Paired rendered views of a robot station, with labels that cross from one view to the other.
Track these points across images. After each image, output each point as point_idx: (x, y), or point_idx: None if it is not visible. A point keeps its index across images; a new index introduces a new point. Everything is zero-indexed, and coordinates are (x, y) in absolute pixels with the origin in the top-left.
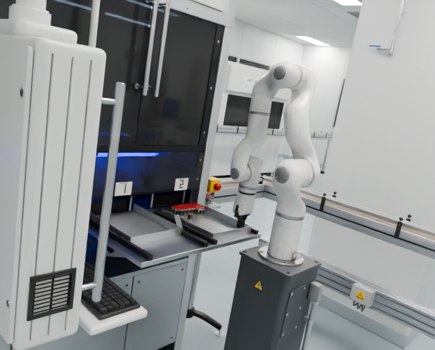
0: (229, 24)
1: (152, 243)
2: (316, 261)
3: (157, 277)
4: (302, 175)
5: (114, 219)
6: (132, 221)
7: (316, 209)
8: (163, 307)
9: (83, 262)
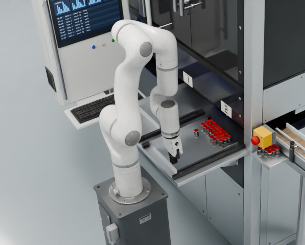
0: None
1: (141, 116)
2: (119, 214)
3: (220, 176)
4: (100, 121)
5: (186, 98)
6: (186, 106)
7: None
8: (228, 211)
9: (54, 75)
